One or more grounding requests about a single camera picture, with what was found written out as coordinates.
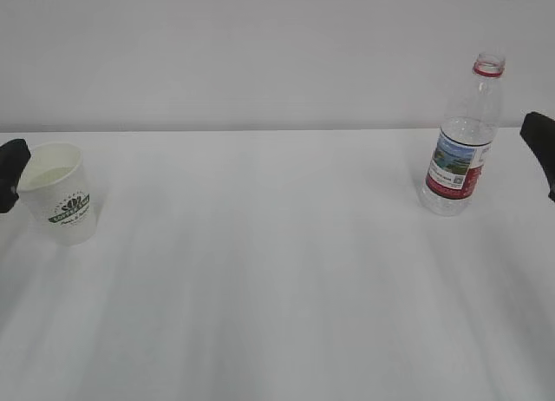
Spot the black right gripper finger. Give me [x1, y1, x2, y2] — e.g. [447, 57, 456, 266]
[519, 112, 555, 201]

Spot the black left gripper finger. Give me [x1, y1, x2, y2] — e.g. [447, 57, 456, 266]
[0, 139, 31, 214]

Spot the white paper coffee cup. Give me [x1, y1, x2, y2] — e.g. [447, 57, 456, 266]
[17, 142, 96, 246]

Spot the clear water bottle red label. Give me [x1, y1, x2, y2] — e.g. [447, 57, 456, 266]
[420, 52, 506, 216]

